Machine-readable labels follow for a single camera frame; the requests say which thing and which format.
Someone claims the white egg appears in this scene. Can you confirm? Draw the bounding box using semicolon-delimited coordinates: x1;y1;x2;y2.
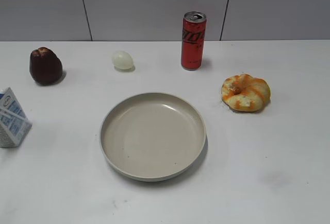
111;51;134;71

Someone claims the blue white milk carton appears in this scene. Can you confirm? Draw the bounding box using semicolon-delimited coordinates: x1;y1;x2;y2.
1;87;32;148

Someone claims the red soda can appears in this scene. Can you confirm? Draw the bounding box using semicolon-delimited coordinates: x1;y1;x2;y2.
181;11;207;71

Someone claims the dark red wax apple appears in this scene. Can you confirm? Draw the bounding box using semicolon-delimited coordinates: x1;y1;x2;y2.
29;47;63;85

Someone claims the orange glazed bread roll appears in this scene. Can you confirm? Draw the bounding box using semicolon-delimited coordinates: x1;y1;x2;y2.
221;74;271;112

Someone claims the beige round plate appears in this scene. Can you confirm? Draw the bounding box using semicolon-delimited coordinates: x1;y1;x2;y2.
99;92;207;182

